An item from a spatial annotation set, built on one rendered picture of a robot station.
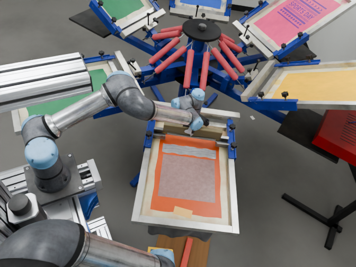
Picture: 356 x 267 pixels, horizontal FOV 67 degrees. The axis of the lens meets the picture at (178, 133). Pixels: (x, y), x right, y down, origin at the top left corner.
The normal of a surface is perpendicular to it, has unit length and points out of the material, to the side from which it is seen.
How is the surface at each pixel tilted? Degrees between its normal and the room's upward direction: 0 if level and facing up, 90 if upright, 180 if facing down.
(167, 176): 0
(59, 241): 53
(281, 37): 32
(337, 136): 0
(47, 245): 43
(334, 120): 0
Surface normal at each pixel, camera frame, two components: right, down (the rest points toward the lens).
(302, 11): -0.37, -0.39
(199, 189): 0.12, -0.62
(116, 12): 0.54, -0.27
